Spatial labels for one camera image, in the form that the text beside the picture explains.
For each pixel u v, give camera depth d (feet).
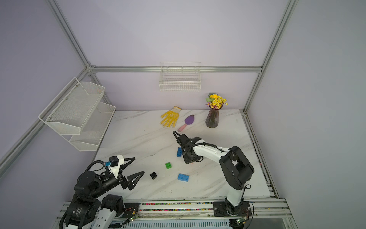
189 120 3.77
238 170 1.54
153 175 2.75
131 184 1.88
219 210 2.40
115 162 1.73
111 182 1.82
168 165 2.89
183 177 2.75
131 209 2.41
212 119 3.39
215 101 2.98
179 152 3.07
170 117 3.78
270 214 2.41
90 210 1.55
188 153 2.20
